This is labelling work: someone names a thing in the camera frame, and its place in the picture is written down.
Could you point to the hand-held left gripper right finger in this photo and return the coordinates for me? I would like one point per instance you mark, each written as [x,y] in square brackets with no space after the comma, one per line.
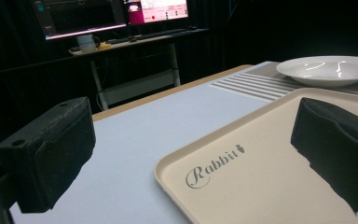
[335,137]

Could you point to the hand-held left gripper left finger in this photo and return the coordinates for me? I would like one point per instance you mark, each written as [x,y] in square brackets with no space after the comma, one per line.
[48,155]

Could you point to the white ceramic plate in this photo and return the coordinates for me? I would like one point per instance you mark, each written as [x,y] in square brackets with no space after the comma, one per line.
[327,70]

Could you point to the beige plastic tray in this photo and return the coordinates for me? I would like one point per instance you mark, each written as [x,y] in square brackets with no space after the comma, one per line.
[261,174]

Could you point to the striped grey placemat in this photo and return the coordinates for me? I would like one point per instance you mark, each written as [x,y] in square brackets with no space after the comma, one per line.
[261,84]

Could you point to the white cup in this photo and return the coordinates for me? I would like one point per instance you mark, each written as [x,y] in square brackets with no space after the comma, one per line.
[86,42]

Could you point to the desk with white legs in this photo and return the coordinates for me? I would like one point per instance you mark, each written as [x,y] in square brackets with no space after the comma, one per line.
[136,71]

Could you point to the dark computer monitor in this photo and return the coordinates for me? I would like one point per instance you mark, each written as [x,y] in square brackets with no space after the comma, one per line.
[77,17]

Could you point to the black keyboard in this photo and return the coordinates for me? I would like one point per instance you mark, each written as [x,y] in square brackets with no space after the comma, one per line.
[143,35]

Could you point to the black computer mouse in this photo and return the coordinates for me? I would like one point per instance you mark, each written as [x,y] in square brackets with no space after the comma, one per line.
[191,28]

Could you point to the bright computer monitor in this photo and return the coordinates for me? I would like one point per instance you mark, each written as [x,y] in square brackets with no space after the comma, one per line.
[157,11]

